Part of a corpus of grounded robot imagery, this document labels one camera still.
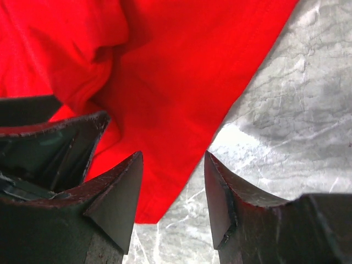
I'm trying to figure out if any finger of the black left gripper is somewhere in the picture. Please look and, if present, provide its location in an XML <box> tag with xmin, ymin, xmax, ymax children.
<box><xmin>0</xmin><ymin>95</ymin><xmax>62</xmax><ymax>127</ymax></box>
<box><xmin>1</xmin><ymin>111</ymin><xmax>110</xmax><ymax>200</ymax></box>

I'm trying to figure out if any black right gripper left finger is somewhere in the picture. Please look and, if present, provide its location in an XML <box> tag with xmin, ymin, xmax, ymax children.
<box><xmin>1</xmin><ymin>152</ymin><xmax>143</xmax><ymax>263</ymax></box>

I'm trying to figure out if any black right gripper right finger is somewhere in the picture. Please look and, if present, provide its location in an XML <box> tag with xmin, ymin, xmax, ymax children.
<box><xmin>204</xmin><ymin>152</ymin><xmax>351</xmax><ymax>263</ymax></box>

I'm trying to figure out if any red t shirt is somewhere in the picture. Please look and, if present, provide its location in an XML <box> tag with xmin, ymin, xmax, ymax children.
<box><xmin>1</xmin><ymin>1</ymin><xmax>296</xmax><ymax>224</ymax></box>

